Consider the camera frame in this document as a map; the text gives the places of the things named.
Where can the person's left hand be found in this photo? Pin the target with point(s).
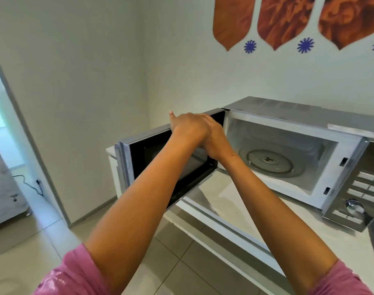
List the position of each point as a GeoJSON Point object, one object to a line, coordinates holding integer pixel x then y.
{"type": "Point", "coordinates": [190, 125]}

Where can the person's right hand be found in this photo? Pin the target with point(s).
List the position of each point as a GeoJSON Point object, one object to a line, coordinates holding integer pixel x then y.
{"type": "Point", "coordinates": [219, 144]}

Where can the person's left thumb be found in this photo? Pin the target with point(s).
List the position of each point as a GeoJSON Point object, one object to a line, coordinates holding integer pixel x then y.
{"type": "Point", "coordinates": [173, 119]}

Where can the microwave oven door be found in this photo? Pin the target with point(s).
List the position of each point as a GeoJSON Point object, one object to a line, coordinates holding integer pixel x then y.
{"type": "Point", "coordinates": [141, 156]}

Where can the person's right forearm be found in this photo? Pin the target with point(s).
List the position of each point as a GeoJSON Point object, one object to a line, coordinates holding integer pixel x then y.
{"type": "Point", "coordinates": [267, 211]}

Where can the person's left forearm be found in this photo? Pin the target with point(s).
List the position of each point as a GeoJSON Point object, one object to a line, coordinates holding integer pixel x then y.
{"type": "Point", "coordinates": [144, 199]}

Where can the glass microwave turntable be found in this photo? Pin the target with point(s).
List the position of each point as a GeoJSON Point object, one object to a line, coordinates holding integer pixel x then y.
{"type": "Point", "coordinates": [279, 165]}

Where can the silver microwave oven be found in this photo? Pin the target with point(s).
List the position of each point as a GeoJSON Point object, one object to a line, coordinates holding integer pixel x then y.
{"type": "Point", "coordinates": [297, 116]}

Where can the white patterned appliance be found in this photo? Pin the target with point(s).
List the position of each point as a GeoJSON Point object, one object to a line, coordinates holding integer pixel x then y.
{"type": "Point", "coordinates": [5, 193]}

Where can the pink shirt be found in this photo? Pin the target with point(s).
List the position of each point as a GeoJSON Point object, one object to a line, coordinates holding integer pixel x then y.
{"type": "Point", "coordinates": [67, 273]}

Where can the chrome microwave knob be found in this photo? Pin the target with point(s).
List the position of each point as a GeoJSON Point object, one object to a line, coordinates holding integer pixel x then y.
{"type": "Point", "coordinates": [354, 208]}

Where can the grey microwave buttons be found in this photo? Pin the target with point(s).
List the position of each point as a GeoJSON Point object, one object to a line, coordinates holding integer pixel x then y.
{"type": "Point", "coordinates": [363, 195]}

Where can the orange wall decal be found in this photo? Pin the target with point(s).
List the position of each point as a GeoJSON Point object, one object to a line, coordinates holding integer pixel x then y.
{"type": "Point", "coordinates": [282, 21]}
{"type": "Point", "coordinates": [349, 18]}
{"type": "Point", "coordinates": [233, 21]}

